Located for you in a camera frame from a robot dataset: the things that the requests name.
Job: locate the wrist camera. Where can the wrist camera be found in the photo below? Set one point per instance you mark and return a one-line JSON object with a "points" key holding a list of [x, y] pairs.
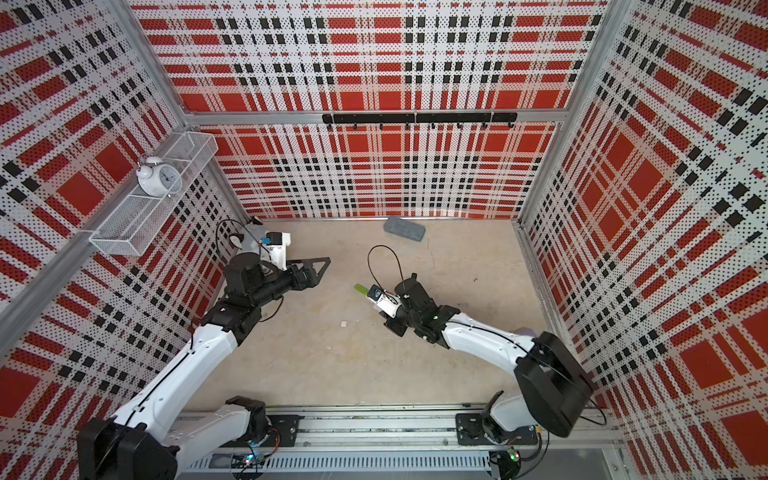
{"points": [[385, 302], [273, 248]]}

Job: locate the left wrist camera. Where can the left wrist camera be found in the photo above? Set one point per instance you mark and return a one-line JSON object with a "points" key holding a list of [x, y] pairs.
{"points": [[273, 248]]}

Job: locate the grey rectangular box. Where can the grey rectangular box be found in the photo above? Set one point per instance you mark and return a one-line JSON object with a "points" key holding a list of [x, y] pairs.
{"points": [[405, 229]]}

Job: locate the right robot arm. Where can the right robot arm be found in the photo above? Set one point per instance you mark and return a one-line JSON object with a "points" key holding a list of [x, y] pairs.
{"points": [[554, 389]]}

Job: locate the white alarm clock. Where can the white alarm clock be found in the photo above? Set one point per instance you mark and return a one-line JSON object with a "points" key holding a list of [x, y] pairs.
{"points": [[159, 179]]}

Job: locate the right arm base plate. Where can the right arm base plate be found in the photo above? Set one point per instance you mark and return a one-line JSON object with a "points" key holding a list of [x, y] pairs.
{"points": [[478, 429]]}

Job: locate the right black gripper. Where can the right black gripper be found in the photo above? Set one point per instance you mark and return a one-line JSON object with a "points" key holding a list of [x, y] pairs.
{"points": [[394, 327]]}

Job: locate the black hook rail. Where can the black hook rail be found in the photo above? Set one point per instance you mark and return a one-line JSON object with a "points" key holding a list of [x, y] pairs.
{"points": [[381, 119]]}

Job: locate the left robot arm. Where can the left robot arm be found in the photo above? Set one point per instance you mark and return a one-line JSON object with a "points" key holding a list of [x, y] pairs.
{"points": [[137, 441]]}

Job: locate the white wire basket shelf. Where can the white wire basket shelf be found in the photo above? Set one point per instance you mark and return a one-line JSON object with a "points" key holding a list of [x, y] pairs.
{"points": [[134, 223]]}

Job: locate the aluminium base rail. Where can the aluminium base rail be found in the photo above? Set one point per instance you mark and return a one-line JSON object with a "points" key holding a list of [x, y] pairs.
{"points": [[407, 428]]}

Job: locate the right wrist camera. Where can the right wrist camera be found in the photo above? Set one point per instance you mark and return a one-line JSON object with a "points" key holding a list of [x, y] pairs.
{"points": [[385, 302]]}

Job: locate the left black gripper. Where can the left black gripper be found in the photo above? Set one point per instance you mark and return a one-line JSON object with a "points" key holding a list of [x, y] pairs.
{"points": [[311, 280]]}

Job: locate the lavender tray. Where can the lavender tray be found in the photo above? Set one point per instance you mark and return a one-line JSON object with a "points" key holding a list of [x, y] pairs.
{"points": [[525, 331]]}

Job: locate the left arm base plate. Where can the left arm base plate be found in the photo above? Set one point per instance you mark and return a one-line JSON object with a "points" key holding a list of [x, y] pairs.
{"points": [[278, 430]]}

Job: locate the husky plush toy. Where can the husky plush toy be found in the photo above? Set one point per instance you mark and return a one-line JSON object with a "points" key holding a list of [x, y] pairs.
{"points": [[248, 234]]}

